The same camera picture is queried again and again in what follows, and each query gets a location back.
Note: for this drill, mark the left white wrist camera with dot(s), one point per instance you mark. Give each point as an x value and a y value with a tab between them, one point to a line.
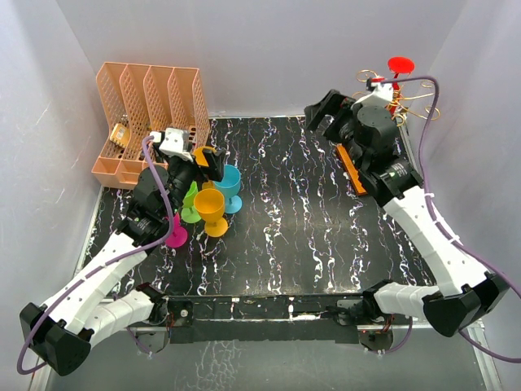
172	142

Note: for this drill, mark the orange wine glass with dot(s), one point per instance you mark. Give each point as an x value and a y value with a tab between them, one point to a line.
210	205

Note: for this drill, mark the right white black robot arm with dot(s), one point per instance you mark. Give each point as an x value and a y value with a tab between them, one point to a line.
464	290

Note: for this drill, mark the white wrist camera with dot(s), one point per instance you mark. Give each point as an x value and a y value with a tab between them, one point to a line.
379	94
172	142

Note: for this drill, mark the green wine glass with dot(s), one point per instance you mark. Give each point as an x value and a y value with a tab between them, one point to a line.
188	213

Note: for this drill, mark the gold wire glass rack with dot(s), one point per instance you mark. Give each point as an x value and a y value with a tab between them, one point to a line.
394	103

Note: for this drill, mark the red wine glass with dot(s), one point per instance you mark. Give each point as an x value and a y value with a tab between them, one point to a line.
400	65

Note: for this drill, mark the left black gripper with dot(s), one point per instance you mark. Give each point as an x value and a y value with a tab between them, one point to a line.
215	169

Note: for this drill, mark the magenta wine glass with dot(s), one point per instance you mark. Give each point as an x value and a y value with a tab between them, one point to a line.
179	235

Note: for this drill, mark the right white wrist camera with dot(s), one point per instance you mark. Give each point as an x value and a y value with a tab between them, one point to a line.
379	94

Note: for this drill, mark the black front base bar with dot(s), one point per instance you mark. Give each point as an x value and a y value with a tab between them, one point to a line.
255	318

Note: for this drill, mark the yellow-orange wine glass front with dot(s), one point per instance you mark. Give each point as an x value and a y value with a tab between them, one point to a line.
201	156

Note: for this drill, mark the cyan wine glass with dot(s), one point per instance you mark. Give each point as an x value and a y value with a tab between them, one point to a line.
229	187

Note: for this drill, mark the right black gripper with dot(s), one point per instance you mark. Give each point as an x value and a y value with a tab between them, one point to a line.
327	107

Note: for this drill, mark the yellow tag in organizer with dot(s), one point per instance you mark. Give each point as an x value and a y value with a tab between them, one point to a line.
120	135

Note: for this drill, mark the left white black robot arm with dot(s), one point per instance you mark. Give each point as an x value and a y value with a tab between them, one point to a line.
63	330

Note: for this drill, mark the peach plastic file organizer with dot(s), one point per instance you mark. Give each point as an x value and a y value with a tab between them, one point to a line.
146	98

